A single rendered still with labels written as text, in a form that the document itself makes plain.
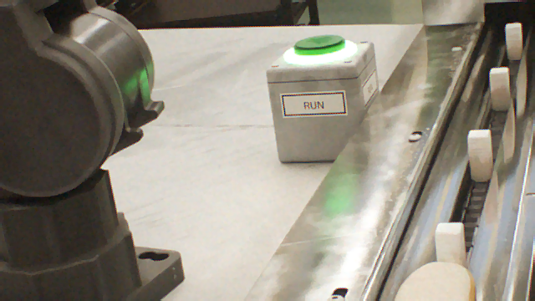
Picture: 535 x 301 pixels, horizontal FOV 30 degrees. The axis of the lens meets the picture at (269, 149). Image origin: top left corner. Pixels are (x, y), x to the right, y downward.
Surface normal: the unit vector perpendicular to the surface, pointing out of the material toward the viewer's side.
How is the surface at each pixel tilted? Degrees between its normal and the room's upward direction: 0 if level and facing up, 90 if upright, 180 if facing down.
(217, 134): 0
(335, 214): 0
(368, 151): 0
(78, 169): 90
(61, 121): 90
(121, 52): 62
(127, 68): 74
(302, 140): 90
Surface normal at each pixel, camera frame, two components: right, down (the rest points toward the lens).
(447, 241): -0.29, 0.35
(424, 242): -0.14, -0.94
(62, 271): 0.27, 0.28
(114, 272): 0.82, 0.07
